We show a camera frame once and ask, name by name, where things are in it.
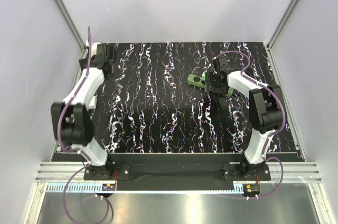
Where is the marble pattern mat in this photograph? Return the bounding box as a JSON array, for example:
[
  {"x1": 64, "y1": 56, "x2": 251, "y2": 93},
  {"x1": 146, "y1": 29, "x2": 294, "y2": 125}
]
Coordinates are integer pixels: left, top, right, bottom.
[{"x1": 51, "y1": 41, "x2": 307, "y2": 161}]

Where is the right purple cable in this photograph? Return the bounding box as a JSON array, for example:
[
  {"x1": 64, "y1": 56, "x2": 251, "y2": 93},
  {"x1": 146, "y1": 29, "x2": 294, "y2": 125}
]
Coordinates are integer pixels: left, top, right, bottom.
[{"x1": 211, "y1": 51, "x2": 287, "y2": 200}]

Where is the white charger plug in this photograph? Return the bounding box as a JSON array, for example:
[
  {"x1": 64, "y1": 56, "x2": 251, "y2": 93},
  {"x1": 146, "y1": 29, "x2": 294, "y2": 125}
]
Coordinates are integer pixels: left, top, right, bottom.
[{"x1": 88, "y1": 96, "x2": 97, "y2": 109}]

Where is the aluminium frame rail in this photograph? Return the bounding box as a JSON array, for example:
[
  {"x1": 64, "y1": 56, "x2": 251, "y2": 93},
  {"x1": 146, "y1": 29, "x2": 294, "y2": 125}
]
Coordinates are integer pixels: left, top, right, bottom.
[{"x1": 35, "y1": 162, "x2": 321, "y2": 194}]

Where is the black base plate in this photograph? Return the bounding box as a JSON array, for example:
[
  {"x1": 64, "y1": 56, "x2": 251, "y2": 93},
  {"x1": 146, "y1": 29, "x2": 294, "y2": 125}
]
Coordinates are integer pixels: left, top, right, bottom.
[{"x1": 84, "y1": 153, "x2": 271, "y2": 182}]

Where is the black power cord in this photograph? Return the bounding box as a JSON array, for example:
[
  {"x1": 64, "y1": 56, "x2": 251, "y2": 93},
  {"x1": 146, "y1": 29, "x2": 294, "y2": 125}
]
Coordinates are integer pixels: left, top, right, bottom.
[{"x1": 237, "y1": 59, "x2": 261, "y2": 87}]

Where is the green power strip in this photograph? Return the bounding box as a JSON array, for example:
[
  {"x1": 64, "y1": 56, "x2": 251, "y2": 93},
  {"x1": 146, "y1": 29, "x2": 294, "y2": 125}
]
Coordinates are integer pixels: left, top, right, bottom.
[{"x1": 187, "y1": 72, "x2": 237, "y2": 97}]

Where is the green charger plug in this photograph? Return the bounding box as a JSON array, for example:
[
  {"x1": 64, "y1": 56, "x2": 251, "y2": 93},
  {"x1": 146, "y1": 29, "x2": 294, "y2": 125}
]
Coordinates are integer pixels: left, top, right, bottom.
[{"x1": 201, "y1": 72, "x2": 205, "y2": 84}]

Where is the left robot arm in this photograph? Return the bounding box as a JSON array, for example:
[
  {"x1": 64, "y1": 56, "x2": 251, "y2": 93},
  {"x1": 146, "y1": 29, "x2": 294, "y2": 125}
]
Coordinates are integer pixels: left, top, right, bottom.
[{"x1": 51, "y1": 43, "x2": 116, "y2": 180}]

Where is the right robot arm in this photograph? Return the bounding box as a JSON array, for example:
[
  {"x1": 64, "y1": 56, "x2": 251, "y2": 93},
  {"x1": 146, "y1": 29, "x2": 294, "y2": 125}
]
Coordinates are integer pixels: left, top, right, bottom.
[{"x1": 205, "y1": 57, "x2": 287, "y2": 180}]

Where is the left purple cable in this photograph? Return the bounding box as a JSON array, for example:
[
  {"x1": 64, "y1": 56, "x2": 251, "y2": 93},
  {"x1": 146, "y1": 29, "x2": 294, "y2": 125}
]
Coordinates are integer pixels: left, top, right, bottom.
[{"x1": 57, "y1": 25, "x2": 114, "y2": 221}]

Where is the purple cable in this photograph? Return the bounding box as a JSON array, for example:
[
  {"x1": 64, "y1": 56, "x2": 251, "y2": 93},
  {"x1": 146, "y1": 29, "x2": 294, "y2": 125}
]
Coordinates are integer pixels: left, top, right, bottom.
[
  {"x1": 57, "y1": 25, "x2": 114, "y2": 221},
  {"x1": 211, "y1": 51, "x2": 287, "y2": 200}
]

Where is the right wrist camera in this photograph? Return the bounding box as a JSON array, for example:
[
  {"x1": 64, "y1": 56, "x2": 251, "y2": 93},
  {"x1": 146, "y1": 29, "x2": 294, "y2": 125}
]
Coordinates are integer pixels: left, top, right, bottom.
[{"x1": 212, "y1": 57, "x2": 230, "y2": 72}]

